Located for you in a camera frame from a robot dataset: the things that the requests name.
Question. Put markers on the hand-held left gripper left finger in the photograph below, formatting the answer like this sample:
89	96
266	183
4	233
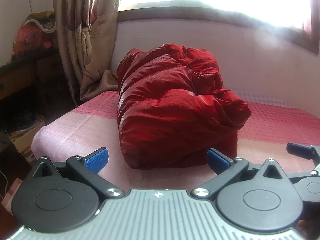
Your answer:
97	160

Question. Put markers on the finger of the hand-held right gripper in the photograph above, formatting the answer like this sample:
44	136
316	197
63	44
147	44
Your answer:
298	149

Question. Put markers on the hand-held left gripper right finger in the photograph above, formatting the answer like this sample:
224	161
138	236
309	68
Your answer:
217	160

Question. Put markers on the red down jacket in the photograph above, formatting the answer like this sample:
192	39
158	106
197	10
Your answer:
170	105

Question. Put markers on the cardboard box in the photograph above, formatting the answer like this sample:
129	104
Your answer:
25	137

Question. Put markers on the small pink box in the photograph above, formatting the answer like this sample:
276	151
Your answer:
12	191

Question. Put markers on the dark wooden cabinet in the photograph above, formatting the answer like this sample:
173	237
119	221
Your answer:
25	80

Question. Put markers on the beige floral curtain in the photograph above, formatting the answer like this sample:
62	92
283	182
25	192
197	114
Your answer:
82	30

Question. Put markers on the folded patterned quilt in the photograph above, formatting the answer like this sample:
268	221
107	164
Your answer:
32	37

